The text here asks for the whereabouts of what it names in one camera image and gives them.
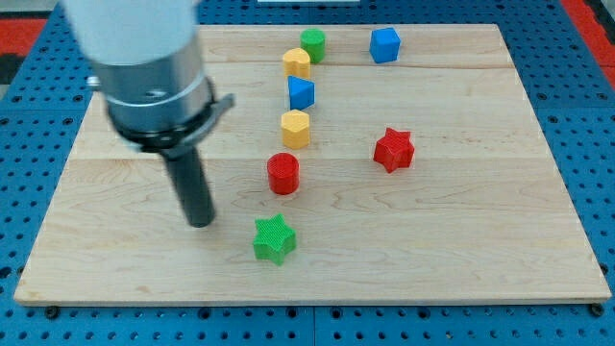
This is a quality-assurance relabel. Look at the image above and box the yellow heart block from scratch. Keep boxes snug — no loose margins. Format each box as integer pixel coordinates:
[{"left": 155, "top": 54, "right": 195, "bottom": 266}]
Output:
[{"left": 283, "top": 48, "right": 311, "bottom": 79}]

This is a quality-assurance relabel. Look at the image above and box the blue triangle block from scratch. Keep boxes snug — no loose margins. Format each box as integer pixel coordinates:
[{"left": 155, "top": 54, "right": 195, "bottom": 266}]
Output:
[{"left": 287, "top": 75, "right": 315, "bottom": 111}]

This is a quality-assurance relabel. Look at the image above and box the green star block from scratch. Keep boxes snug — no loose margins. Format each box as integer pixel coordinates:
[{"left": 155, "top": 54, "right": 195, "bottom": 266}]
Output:
[{"left": 253, "top": 213, "right": 297, "bottom": 266}]

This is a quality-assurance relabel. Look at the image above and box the blue cube block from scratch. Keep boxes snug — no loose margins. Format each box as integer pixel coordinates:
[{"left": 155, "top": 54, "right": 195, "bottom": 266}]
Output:
[{"left": 369, "top": 27, "right": 401, "bottom": 63}]

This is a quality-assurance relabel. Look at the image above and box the red star block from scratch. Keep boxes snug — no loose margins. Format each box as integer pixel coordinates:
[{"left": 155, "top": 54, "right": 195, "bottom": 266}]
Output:
[{"left": 373, "top": 127, "right": 415, "bottom": 173}]

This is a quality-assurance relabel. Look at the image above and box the yellow hexagon block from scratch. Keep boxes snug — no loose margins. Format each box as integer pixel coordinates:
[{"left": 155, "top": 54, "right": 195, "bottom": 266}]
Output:
[{"left": 281, "top": 110, "right": 310, "bottom": 149}]

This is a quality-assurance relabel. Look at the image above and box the light wooden board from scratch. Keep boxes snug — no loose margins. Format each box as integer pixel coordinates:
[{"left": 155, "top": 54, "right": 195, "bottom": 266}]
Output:
[{"left": 14, "top": 24, "right": 611, "bottom": 307}]

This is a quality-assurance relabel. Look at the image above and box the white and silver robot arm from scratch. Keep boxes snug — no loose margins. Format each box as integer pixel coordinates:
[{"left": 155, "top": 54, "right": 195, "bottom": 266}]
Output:
[{"left": 61, "top": 0, "right": 234, "bottom": 157}]

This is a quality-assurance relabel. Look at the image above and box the red cylinder block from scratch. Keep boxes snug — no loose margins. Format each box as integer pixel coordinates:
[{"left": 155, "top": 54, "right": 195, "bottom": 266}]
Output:
[{"left": 266, "top": 153, "right": 300, "bottom": 195}]

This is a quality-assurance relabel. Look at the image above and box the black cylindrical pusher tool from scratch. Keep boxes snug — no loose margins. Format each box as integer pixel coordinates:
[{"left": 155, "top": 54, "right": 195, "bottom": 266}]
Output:
[{"left": 162, "top": 147, "right": 215, "bottom": 228}]

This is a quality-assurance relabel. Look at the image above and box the green cylinder block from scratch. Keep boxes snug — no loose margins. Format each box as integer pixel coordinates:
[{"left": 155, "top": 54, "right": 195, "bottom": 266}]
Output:
[{"left": 300, "top": 28, "right": 326, "bottom": 63}]

